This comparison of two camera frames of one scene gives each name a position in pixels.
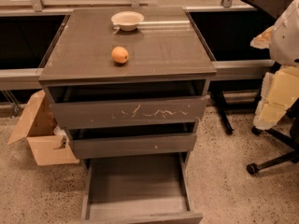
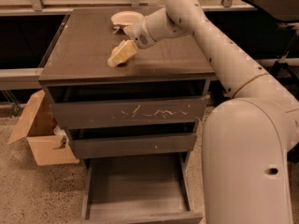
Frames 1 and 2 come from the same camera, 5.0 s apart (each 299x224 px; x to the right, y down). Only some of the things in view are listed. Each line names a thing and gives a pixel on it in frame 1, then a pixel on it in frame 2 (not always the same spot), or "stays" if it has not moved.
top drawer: (72, 115) stays
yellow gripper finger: (279, 91) to (140, 34)
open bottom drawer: (138, 189) stays
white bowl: (127, 21) stays
